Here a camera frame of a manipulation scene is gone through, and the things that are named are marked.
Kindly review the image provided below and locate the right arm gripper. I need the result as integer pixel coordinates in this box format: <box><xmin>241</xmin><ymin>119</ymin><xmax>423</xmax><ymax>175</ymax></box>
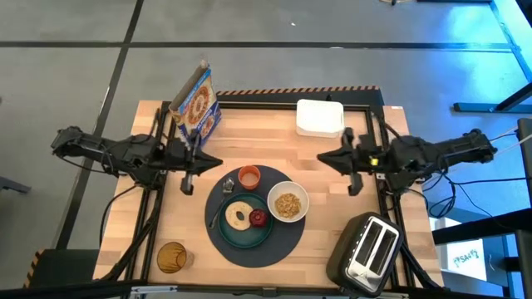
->
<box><xmin>317</xmin><ymin>126</ymin><xmax>382</xmax><ymax>197</ymax></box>

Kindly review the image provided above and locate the white square lidded container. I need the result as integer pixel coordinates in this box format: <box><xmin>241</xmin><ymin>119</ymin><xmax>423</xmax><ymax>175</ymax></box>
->
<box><xmin>295</xmin><ymin>98</ymin><xmax>346</xmax><ymax>139</ymax></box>

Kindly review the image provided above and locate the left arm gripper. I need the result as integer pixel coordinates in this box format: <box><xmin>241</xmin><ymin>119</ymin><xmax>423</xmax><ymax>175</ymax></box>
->
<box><xmin>167</xmin><ymin>132</ymin><xmax>224</xmax><ymax>196</ymax></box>

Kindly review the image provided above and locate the white ribbed ceramic bowl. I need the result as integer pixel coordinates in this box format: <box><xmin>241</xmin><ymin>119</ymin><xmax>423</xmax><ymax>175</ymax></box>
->
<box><xmin>267</xmin><ymin>180</ymin><xmax>310</xmax><ymax>224</ymax></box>

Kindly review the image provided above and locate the black floor stand frame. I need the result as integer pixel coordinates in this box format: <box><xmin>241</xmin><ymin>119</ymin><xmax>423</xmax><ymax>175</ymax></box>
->
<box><xmin>452</xmin><ymin>0</ymin><xmax>532</xmax><ymax>114</ymax></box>

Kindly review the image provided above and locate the red apple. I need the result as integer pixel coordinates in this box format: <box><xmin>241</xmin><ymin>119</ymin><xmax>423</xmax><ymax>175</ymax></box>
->
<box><xmin>248</xmin><ymin>208</ymin><xmax>269</xmax><ymax>228</ymax></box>

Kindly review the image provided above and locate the black silver two-slot toaster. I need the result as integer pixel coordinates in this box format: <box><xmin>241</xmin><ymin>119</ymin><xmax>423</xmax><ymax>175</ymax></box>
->
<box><xmin>326</xmin><ymin>211</ymin><xmax>405</xmax><ymax>298</ymax></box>

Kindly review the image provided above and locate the black round woven placemat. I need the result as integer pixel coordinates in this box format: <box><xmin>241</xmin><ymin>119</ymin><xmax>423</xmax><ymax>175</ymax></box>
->
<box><xmin>204</xmin><ymin>164</ymin><xmax>307</xmax><ymax>269</ymax></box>

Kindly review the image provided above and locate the black yellow striped box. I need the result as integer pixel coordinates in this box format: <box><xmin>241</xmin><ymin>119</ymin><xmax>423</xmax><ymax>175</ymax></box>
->
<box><xmin>23</xmin><ymin>248</ymin><xmax>100</xmax><ymax>290</ymax></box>

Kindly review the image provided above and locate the cereal flakes pile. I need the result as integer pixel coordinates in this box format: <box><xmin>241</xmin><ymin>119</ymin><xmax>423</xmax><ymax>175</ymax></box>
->
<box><xmin>273</xmin><ymin>193</ymin><xmax>303</xmax><ymax>220</ymax></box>

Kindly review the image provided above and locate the black yellow striped panel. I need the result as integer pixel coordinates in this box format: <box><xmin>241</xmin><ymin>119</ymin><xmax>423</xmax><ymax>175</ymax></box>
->
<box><xmin>215</xmin><ymin>86</ymin><xmax>386</xmax><ymax>108</ymax></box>

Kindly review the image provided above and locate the toasted bagel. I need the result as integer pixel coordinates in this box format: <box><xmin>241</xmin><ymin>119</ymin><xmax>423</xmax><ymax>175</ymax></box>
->
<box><xmin>224</xmin><ymin>200</ymin><xmax>254</xmax><ymax>231</ymax></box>

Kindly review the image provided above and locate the dark green plate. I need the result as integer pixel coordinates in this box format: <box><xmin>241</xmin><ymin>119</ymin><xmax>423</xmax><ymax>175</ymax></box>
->
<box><xmin>217</xmin><ymin>192</ymin><xmax>275</xmax><ymax>249</ymax></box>

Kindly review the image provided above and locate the Honey Bunches cereal box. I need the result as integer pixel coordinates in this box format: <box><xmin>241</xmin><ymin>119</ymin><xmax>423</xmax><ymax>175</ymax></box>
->
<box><xmin>168</xmin><ymin>60</ymin><xmax>223</xmax><ymax>147</ymax></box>

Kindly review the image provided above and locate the silver metal spoon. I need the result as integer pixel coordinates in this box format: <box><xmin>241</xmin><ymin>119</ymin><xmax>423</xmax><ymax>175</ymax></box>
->
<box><xmin>208</xmin><ymin>177</ymin><xmax>236</xmax><ymax>230</ymax></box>

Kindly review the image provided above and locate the white printed sign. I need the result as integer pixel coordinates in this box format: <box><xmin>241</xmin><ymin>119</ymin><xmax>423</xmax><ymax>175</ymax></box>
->
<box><xmin>445</xmin><ymin>248</ymin><xmax>488</xmax><ymax>282</ymax></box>

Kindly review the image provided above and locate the amber drinking glass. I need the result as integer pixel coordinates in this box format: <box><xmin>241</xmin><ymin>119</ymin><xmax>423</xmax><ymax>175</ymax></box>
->
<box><xmin>156</xmin><ymin>241</ymin><xmax>195</xmax><ymax>275</ymax></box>

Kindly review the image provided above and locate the orange plastic cup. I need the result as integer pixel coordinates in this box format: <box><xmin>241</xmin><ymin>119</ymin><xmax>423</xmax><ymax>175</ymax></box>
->
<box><xmin>238</xmin><ymin>164</ymin><xmax>262</xmax><ymax>191</ymax></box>

